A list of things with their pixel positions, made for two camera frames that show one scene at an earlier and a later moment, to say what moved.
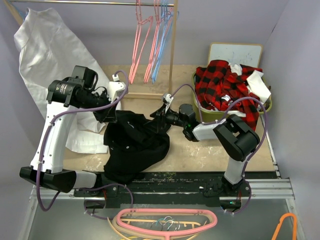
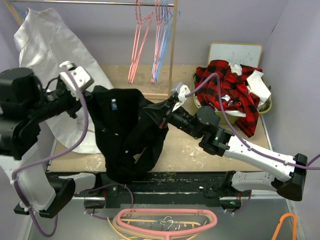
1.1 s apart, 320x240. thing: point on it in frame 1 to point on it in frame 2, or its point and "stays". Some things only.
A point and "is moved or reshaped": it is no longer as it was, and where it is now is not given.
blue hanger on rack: x=168 y=17 stays
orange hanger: x=294 y=225 stays
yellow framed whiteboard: x=248 y=54 stays
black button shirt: x=134 y=146 is moved or reshaped
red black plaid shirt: x=217 y=86 stays
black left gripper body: x=101 y=115 to x=68 y=102
